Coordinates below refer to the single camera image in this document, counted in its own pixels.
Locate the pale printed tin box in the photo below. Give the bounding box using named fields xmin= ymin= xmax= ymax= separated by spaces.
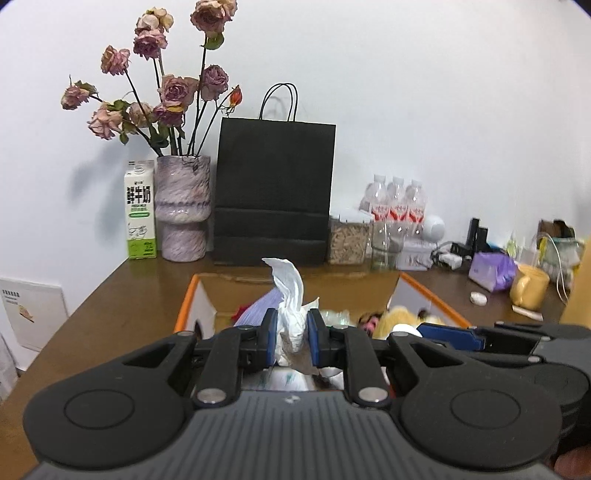
xmin=396 ymin=237 xmax=435 ymax=271

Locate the black paper bag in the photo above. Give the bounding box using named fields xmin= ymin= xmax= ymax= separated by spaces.
xmin=212 ymin=83 xmax=337 ymax=267

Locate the purple marbled vase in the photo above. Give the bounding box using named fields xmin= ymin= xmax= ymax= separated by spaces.
xmin=154 ymin=154 xmax=212 ymax=263

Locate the white power strip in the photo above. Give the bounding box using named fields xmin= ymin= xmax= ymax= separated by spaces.
xmin=431 ymin=249 xmax=463 ymax=271

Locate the pale yellow container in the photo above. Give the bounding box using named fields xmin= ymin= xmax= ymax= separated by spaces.
xmin=558 ymin=249 xmax=591 ymax=326

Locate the white tissue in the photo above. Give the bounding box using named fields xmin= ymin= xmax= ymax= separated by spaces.
xmin=262 ymin=257 xmax=320 ymax=370

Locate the empty glass jar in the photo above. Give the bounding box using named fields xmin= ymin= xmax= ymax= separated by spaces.
xmin=370 ymin=219 xmax=399 ymax=271

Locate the white charging cable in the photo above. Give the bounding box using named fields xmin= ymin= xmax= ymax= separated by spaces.
xmin=545 ymin=235 xmax=571 ymax=303

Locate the wooden desktop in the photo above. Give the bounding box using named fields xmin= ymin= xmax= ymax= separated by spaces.
xmin=0 ymin=253 xmax=583 ymax=407

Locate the clear snack container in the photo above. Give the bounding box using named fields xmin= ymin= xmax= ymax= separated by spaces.
xmin=328 ymin=209 xmax=374 ymax=265

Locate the dried rose bouquet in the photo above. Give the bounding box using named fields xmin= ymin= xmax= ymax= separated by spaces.
xmin=61 ymin=0 xmax=244 ymax=158

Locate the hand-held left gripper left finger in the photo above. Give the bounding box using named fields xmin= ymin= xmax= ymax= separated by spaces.
xmin=122 ymin=308 xmax=279 ymax=409

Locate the iridescent plastic wrap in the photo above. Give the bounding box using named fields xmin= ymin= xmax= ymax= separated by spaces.
xmin=320 ymin=309 xmax=356 ymax=328

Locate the purple tissue pack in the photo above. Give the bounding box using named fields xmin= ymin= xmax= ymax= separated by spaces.
xmin=468 ymin=251 xmax=517 ymax=292

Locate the yellow mug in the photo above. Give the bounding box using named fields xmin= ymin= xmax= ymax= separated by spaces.
xmin=510 ymin=265 xmax=551 ymax=311

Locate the red cardboard box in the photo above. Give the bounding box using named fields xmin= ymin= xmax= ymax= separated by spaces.
xmin=173 ymin=271 xmax=474 ymax=344

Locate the black stand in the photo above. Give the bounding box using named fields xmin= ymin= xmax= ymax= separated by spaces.
xmin=466 ymin=217 xmax=489 ymax=252

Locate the white round camera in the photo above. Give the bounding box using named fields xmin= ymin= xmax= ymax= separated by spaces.
xmin=422 ymin=215 xmax=446 ymax=243

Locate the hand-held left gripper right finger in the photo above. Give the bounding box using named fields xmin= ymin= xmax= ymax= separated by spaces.
xmin=308 ymin=309 xmax=462 ymax=410

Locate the white yellow plush toy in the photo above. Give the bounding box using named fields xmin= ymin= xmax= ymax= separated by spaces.
xmin=372 ymin=305 xmax=446 ymax=340

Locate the clear water bottle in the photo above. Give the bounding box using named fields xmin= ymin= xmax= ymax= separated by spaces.
xmin=360 ymin=174 xmax=389 ymax=222
xmin=405 ymin=180 xmax=428 ymax=236
xmin=387 ymin=176 xmax=408 ymax=223

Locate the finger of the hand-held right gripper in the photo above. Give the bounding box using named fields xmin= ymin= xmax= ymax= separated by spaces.
xmin=418 ymin=323 xmax=532 ymax=357

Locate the brown box with clutter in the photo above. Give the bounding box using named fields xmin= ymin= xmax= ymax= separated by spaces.
xmin=538 ymin=219 xmax=583 ymax=282

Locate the white printed card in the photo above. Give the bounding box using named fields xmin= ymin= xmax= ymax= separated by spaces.
xmin=0 ymin=277 xmax=69 ymax=352

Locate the white green milk carton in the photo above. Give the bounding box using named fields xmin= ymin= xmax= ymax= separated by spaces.
xmin=124 ymin=159 xmax=158 ymax=260

